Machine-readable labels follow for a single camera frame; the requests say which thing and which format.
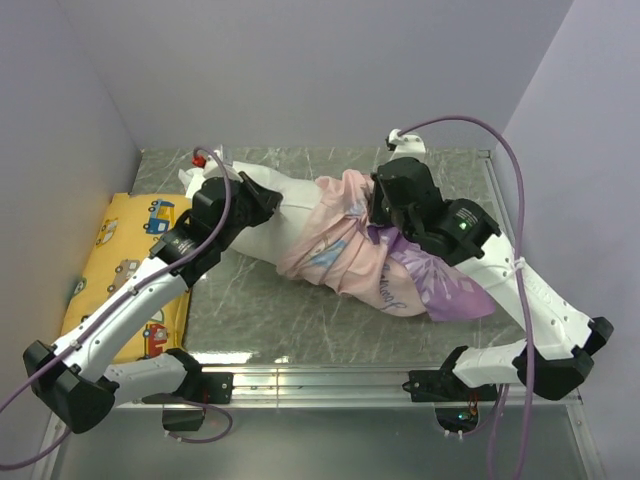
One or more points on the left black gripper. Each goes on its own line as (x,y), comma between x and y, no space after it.
(266,200)

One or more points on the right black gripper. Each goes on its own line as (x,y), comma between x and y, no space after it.
(376,212)

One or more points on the white pillow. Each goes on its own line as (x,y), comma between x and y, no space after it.
(273,239)

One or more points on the purple princess print pillowcase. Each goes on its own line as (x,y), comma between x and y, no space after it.
(340,249)

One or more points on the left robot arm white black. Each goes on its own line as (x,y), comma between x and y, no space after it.
(76,376)

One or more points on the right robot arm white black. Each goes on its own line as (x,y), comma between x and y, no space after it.
(460,261)

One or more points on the yellow car print pillow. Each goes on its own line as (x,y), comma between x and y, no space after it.
(132,224)

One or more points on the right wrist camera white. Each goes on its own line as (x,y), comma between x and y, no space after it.
(405,145)

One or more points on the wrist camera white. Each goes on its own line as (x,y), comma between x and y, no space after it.
(209,163)
(405,145)

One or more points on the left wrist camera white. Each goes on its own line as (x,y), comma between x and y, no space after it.
(209,163)

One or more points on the aluminium mounting rail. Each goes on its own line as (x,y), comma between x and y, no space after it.
(330,386)

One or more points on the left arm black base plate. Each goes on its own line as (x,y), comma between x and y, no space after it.
(215,388)

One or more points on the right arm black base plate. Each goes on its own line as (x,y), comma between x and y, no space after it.
(442,386)

